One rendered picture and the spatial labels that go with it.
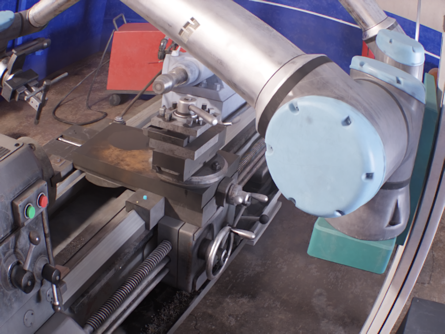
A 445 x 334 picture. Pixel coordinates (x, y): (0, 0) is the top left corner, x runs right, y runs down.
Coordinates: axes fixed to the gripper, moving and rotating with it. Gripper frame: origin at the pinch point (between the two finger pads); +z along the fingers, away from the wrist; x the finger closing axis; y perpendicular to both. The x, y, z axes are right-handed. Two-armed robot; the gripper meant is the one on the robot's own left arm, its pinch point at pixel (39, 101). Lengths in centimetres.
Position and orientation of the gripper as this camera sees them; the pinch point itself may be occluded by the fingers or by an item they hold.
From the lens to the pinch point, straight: 137.2
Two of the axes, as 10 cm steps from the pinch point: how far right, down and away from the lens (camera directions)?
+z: 8.1, 5.7, -1.0
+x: -3.8, 4.1, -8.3
